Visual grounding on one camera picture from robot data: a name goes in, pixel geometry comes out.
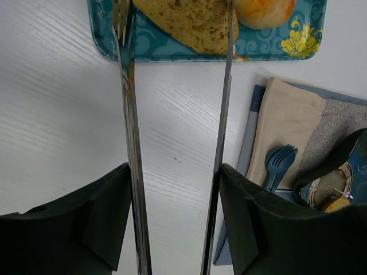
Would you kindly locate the twisted orange bread roll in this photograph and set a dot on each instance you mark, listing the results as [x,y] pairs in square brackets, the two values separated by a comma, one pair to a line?
[264,14]

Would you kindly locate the metal tongs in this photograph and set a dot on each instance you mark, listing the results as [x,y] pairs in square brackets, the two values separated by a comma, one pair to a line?
[124,26]

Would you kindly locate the blue grey striped cloth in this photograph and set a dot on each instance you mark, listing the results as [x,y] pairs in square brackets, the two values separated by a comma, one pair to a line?
[311,119]

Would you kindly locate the blue plastic fork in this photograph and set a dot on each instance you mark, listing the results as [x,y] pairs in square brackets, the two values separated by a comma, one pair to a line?
[281,164]

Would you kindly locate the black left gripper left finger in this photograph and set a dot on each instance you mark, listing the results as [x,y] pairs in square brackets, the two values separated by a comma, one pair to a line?
[79,233]

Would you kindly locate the brown bread slice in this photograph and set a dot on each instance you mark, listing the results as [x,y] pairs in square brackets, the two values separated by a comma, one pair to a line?
[335,205]

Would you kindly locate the oval seeded bread slice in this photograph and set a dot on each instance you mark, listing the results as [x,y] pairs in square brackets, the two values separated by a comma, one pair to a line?
[200,25]

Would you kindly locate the teal floral tray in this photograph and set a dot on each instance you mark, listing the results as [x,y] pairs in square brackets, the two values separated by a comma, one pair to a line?
[298,39]

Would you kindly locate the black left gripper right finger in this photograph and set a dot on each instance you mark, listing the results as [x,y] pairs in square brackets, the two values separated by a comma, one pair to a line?
[270,235]

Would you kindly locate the blue star-shaped plate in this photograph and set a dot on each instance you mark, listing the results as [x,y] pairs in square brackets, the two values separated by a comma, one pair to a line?
[341,175]

